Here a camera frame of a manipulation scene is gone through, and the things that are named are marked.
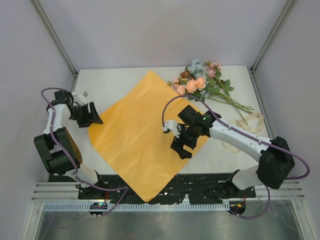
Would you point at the aluminium frame post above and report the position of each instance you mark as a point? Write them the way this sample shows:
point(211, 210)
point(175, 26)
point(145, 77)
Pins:
point(53, 34)
point(277, 26)

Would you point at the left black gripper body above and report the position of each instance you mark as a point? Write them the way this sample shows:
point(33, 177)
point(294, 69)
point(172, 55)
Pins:
point(81, 115)

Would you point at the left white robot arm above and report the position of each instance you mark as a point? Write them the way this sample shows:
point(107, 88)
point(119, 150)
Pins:
point(56, 148)

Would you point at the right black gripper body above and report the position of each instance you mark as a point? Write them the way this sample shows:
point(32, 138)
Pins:
point(187, 136)

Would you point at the left aluminium frame post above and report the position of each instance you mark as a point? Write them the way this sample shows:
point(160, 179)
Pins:
point(53, 34)

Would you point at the fake flower bouquet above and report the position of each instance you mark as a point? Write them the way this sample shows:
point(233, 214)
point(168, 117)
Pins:
point(204, 81)

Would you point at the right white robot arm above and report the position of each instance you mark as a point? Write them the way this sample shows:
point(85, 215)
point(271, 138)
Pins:
point(274, 163)

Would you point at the right aluminium frame post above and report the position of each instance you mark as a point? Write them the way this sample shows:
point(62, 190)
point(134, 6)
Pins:
point(277, 26)

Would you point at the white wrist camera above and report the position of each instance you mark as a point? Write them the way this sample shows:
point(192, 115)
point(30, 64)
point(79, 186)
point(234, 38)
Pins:
point(171, 126)
point(80, 97)

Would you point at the orange wrapping paper sheet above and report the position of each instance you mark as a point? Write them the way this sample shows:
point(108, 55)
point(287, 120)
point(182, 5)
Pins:
point(132, 103)

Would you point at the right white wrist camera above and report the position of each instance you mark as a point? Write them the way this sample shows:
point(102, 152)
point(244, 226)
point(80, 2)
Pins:
point(171, 126)

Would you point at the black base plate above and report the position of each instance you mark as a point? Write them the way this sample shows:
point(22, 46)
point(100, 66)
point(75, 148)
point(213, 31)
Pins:
point(200, 188)

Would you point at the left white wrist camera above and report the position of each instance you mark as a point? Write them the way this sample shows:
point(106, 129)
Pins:
point(80, 97)

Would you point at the cream ribbon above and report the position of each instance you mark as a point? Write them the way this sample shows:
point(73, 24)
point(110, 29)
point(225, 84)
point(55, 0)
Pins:
point(252, 123)

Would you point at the white slotted cable duct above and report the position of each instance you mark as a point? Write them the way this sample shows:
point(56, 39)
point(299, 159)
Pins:
point(102, 207)

